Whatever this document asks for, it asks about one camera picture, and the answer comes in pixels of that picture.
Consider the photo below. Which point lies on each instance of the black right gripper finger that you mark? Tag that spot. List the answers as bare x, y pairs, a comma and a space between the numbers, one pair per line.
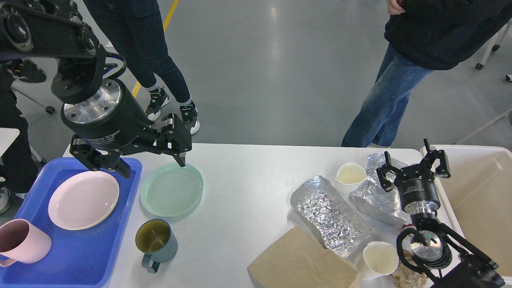
390, 176
434, 164

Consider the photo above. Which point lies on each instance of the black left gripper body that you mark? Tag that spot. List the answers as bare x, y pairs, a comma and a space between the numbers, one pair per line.
111, 119

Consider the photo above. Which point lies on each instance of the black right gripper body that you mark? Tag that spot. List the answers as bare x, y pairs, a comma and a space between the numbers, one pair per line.
417, 191

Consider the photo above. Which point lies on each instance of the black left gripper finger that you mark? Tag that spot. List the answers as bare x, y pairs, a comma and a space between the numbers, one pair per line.
172, 138
94, 160

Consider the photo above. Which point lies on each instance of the mint green plate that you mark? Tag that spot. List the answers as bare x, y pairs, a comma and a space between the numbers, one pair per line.
172, 190

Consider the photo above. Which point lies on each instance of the dark teal mug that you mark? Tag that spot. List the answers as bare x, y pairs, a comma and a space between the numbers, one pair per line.
156, 240

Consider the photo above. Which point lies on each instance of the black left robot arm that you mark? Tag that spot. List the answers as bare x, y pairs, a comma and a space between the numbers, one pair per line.
54, 29

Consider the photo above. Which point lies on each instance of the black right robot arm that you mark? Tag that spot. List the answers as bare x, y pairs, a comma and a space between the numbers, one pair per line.
430, 247

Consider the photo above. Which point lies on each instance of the small crumpled foil sheet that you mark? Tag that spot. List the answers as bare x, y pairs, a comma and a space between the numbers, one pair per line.
371, 199

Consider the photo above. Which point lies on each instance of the upper white paper cup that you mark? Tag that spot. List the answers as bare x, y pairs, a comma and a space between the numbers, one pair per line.
348, 179

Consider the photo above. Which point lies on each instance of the white paper cup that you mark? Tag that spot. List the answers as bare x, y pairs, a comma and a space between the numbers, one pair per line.
378, 259
348, 179

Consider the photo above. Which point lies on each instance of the grey table leg at right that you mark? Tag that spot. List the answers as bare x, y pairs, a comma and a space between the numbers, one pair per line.
506, 114

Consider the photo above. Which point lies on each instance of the pink plate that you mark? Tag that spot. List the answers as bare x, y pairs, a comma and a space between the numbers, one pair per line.
84, 200

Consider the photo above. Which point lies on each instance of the white plastic bin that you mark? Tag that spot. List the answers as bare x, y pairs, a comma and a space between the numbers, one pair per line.
479, 192

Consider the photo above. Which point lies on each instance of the grey chair leg with caster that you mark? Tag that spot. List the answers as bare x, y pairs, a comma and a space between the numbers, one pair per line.
48, 108

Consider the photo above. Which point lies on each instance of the large crumpled foil sheet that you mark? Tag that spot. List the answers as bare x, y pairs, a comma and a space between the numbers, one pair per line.
336, 225

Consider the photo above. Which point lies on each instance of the lower white paper cup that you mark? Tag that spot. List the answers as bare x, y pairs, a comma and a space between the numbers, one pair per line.
378, 259

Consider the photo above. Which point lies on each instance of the seated person at left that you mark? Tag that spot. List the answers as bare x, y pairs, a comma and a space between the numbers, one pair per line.
18, 170

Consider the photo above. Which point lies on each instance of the crumpled beige napkin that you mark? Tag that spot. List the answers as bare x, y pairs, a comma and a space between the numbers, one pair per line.
403, 277

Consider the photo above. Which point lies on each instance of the white side table corner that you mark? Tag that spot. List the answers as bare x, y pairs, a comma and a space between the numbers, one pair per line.
7, 137

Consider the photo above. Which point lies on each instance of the blue plastic tray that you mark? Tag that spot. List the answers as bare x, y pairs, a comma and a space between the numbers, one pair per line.
77, 259

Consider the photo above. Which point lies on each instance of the pink mug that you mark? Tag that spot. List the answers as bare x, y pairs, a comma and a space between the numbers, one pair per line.
22, 241

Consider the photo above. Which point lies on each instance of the brown paper bag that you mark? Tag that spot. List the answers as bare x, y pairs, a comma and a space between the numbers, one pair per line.
297, 260

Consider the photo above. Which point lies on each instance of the person in blue jeans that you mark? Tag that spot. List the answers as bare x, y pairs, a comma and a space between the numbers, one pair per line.
424, 36

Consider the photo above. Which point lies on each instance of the white office chair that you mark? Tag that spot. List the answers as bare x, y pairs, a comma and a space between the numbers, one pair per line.
494, 44

